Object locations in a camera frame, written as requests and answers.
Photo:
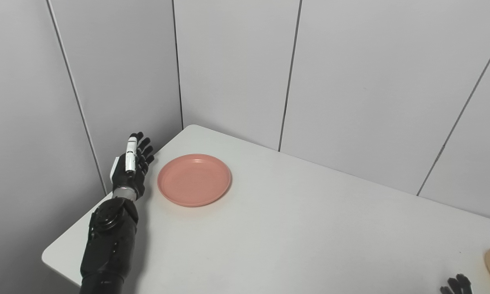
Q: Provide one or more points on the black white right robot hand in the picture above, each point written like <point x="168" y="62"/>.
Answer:
<point x="458" y="286"/>

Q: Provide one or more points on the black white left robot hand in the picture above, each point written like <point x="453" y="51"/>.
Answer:
<point x="127" y="175"/>

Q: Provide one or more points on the pink round plate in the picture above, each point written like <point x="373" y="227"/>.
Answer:
<point x="194" y="179"/>

